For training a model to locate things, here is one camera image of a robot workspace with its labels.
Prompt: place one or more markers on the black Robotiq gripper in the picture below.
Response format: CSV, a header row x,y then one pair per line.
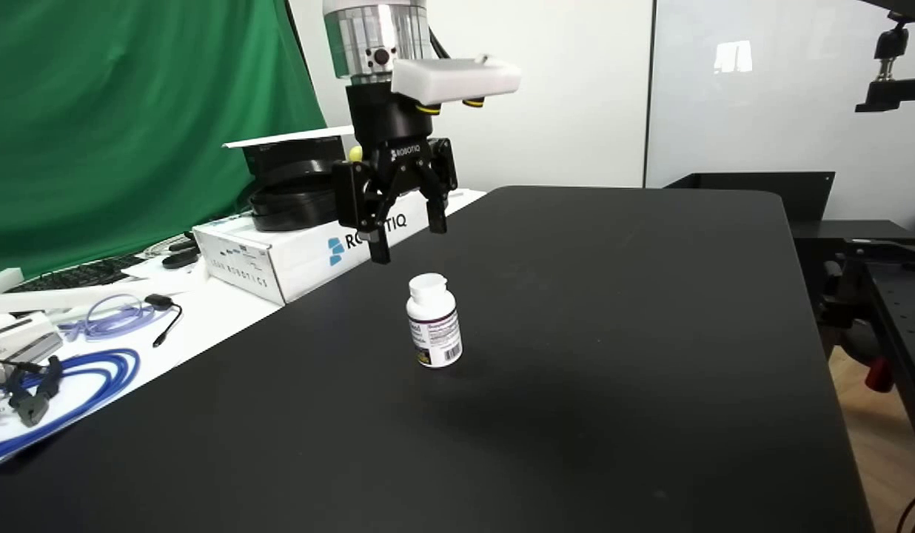
x,y
382,123

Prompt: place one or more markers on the white pill bottle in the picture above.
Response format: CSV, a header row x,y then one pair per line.
x,y
434,329

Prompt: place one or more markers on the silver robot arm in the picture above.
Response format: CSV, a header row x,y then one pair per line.
x,y
370,33

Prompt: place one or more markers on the small yellow knob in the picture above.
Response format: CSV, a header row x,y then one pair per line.
x,y
355,154

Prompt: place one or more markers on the black round stacked object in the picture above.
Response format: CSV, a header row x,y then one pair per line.
x,y
293,193

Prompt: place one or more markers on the white flat board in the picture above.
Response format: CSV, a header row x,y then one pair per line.
x,y
289,135

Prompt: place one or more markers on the white Robotiq cardboard box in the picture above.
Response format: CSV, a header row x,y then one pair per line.
x,y
278,258

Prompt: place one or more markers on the green screen cloth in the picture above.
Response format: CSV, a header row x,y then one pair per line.
x,y
132,119

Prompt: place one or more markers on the black keyboard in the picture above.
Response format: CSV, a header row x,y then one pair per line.
x,y
75,273

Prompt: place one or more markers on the black monitor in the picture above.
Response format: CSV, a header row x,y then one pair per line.
x,y
762,191

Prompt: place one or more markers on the grey white flat device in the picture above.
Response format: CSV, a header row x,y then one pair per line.
x,y
21,341

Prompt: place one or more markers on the black clamp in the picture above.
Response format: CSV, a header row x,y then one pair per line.
x,y
29,388

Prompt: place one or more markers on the red knob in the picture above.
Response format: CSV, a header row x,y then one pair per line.
x,y
878,375

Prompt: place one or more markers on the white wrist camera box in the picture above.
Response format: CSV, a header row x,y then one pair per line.
x,y
457,77

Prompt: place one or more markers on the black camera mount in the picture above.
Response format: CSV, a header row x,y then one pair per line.
x,y
894,89

